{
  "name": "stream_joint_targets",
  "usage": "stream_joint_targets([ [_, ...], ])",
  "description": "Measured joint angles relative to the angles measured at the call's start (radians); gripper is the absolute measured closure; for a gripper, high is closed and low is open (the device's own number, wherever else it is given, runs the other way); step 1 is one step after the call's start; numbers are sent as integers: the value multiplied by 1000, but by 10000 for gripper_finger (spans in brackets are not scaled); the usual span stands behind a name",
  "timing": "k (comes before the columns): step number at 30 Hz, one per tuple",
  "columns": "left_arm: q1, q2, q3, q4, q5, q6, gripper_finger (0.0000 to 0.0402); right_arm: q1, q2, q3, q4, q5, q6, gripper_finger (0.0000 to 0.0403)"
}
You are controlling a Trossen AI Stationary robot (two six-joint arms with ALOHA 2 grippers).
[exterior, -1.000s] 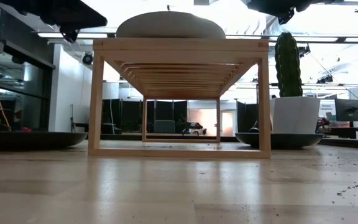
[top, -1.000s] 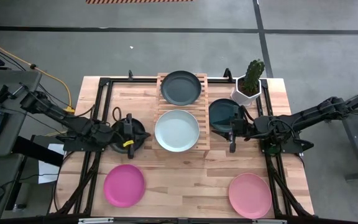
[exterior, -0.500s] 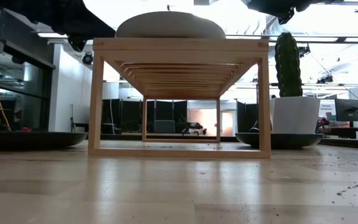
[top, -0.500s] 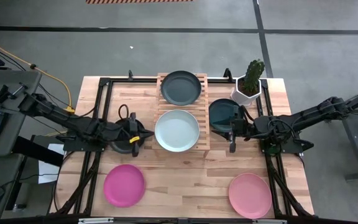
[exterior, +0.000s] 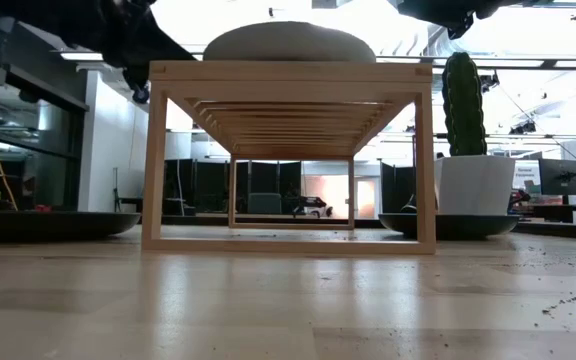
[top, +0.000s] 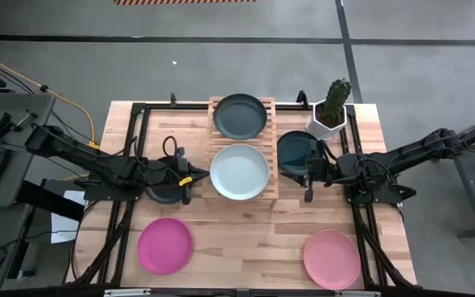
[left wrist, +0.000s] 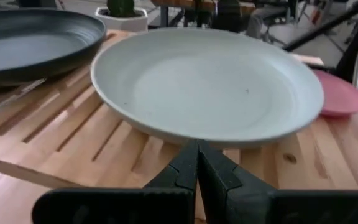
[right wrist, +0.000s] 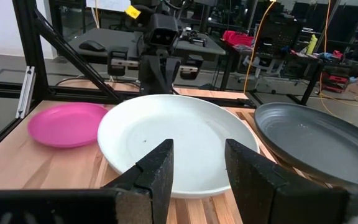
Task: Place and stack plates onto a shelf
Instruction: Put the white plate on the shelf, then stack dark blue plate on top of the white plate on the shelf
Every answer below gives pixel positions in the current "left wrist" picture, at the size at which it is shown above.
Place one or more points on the white plate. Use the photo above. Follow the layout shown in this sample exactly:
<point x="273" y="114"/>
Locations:
<point x="204" y="90"/>

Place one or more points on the white plant pot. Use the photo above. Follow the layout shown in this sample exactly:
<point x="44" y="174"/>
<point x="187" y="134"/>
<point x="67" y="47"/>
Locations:
<point x="126" y="24"/>

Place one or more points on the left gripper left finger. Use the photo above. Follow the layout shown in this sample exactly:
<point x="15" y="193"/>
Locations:
<point x="179" y="177"/>

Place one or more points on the black plate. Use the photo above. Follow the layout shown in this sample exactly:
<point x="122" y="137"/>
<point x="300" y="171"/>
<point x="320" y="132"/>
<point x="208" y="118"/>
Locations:
<point x="26" y="46"/>

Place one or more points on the green cactus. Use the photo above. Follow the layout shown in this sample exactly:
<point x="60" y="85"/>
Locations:
<point x="120" y="7"/>

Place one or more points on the grey office chair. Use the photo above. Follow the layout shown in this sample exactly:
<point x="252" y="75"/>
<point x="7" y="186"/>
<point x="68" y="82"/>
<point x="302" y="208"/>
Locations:
<point x="266" y="21"/>

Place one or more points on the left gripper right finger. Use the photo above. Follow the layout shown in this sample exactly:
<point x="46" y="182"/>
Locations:
<point x="225" y="193"/>

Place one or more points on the pink plate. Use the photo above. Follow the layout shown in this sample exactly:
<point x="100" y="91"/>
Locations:
<point x="340" y="96"/>

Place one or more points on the wooden slatted shelf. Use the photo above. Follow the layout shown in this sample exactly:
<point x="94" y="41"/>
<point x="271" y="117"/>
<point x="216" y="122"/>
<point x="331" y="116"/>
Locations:
<point x="73" y="124"/>

